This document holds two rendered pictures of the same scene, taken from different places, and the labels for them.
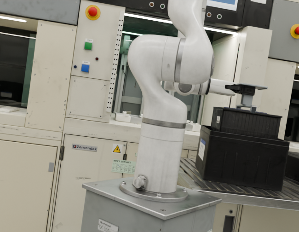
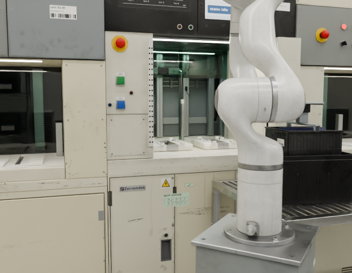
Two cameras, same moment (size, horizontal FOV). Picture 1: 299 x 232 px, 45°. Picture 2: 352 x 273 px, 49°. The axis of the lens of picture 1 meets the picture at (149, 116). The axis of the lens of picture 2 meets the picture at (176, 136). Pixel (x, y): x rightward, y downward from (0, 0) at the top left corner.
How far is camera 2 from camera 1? 0.37 m
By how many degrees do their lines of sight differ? 10
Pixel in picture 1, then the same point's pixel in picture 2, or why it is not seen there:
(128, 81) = not seen: hidden behind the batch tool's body
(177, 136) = (280, 177)
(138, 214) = (267, 264)
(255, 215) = not seen: hidden behind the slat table
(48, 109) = (88, 155)
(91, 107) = (132, 144)
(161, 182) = (272, 226)
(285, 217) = not seen: hidden behind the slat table
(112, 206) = (233, 259)
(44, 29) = (70, 69)
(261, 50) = (293, 60)
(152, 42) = (245, 88)
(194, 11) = (275, 48)
